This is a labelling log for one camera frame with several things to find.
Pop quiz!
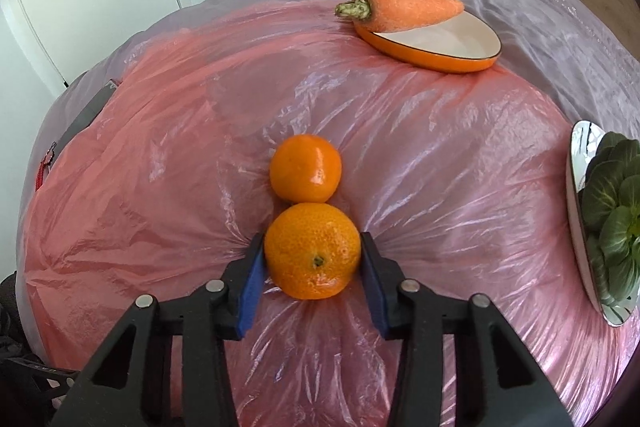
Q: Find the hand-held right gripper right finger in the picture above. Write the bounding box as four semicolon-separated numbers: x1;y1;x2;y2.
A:
359;231;576;427

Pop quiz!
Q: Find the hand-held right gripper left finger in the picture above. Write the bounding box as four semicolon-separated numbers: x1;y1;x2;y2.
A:
50;232;266;427

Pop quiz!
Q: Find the rough-skinned orange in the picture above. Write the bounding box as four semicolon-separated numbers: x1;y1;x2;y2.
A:
263;203;362;301

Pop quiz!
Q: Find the small smooth orange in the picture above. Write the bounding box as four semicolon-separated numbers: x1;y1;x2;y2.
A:
269;134;343;204

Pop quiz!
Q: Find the pink plastic sheet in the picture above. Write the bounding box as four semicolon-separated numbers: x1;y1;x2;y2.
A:
20;0;636;427

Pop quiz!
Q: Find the silver metal plate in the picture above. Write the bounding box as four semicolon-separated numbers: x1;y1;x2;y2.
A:
566;120;640;327

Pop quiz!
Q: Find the green bok choy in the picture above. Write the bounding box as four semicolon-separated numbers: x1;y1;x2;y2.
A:
580;132;640;308

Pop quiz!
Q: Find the orange oval dish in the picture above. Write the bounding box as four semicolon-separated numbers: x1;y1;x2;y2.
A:
352;11;502;74

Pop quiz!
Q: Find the carrot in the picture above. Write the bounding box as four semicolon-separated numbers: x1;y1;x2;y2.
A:
334;0;465;32

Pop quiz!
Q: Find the red phone lanyard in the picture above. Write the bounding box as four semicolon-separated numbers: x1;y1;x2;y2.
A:
36;142;58;192

